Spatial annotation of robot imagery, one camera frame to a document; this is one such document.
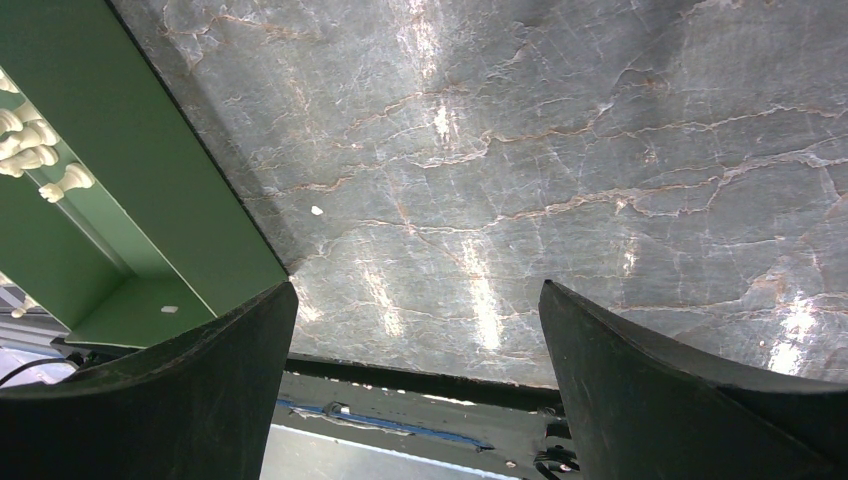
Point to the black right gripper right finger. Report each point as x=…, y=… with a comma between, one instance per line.
x=641, y=405

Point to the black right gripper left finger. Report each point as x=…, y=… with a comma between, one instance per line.
x=197, y=406

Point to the green plastic tray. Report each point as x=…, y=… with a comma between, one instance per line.
x=160, y=244

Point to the white chess pawn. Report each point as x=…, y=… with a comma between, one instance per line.
x=76, y=176

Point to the white chess piece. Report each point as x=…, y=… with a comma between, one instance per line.
x=29, y=159
x=35, y=133
x=14, y=120

